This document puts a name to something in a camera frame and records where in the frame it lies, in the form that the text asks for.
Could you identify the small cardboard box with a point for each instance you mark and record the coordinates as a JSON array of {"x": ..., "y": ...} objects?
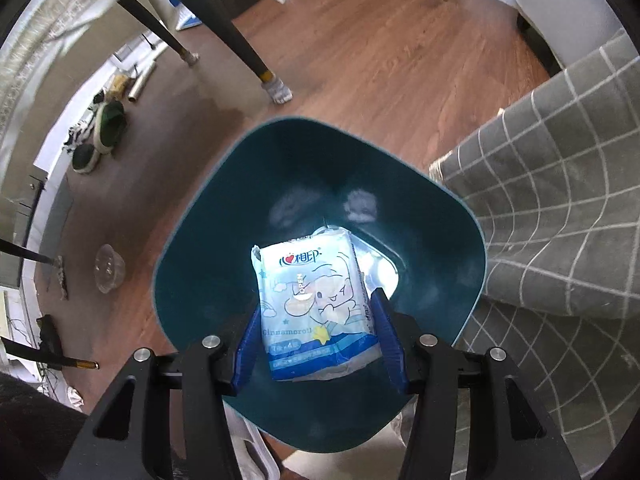
[{"x": 120, "y": 85}]

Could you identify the metal tube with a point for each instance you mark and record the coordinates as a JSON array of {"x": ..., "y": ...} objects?
[{"x": 141, "y": 82}]

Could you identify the blue tissue packet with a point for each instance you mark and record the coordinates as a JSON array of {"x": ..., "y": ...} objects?
[{"x": 310, "y": 305}]

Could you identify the cream patterned tablecloth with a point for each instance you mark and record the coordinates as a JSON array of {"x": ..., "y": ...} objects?
[{"x": 50, "y": 25}]

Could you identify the short dark table leg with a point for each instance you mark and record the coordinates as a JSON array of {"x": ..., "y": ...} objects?
[{"x": 155, "y": 25}]

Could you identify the grey checked blanket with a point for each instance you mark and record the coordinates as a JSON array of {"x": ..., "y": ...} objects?
[{"x": 550, "y": 210}]

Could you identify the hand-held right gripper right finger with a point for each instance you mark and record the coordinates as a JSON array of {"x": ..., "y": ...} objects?
[{"x": 387, "y": 345}]

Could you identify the blue white cloth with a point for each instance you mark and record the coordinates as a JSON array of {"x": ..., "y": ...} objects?
[{"x": 182, "y": 12}]

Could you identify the black furniture leg gold tip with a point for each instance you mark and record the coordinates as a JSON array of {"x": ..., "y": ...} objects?
[
  {"x": 55, "y": 359},
  {"x": 27, "y": 254}
]

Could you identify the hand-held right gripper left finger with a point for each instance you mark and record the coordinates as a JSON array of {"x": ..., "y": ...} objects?
[{"x": 247, "y": 355}]

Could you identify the dark fuzzy clothing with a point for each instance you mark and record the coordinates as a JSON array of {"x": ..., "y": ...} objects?
[{"x": 35, "y": 430}]

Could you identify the green slipper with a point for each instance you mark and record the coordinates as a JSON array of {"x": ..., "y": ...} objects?
[
  {"x": 85, "y": 159},
  {"x": 111, "y": 127}
]

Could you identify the teal plastic bin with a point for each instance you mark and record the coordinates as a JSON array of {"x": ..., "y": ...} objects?
[{"x": 210, "y": 240}]

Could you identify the long dark table leg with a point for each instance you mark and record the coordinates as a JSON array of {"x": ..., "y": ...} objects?
[{"x": 225, "y": 25}]

